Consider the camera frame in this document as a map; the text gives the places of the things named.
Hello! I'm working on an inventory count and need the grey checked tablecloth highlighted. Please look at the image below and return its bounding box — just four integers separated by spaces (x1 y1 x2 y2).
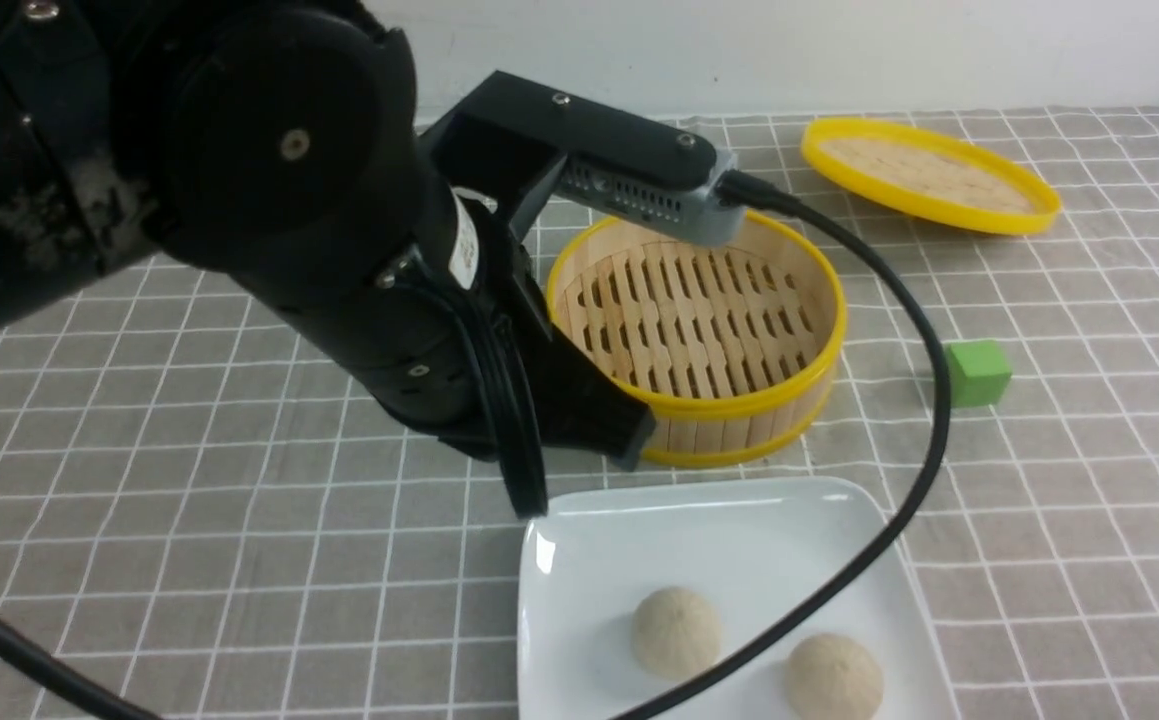
0 106 1159 719

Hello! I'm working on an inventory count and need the steamed bun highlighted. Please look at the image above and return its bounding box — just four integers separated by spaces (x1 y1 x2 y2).
783 633 885 719
630 586 724 682

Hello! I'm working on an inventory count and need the green wooden cube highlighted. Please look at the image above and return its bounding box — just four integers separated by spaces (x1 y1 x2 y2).
943 340 1013 409

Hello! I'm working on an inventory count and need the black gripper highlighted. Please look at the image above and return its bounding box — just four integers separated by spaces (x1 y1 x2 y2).
249 192 656 471

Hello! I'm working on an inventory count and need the yellow rimmed bamboo steamer lid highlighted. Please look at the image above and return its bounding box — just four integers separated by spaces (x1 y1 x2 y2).
800 117 1063 237

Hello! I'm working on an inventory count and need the white square plate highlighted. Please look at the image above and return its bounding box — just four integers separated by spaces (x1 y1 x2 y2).
518 477 958 719

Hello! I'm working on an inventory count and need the black camera cable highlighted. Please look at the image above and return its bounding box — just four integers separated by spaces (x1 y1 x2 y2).
0 172 953 720

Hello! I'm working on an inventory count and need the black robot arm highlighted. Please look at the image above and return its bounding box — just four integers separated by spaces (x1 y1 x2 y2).
0 1 655 490

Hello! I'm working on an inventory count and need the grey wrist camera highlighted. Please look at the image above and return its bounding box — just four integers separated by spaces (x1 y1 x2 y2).
555 150 745 247

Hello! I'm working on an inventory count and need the yellow rimmed bamboo steamer basket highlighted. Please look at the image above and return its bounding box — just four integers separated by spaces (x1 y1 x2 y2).
544 211 848 468

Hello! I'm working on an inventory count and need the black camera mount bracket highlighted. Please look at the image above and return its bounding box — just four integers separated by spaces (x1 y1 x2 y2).
420 70 719 231

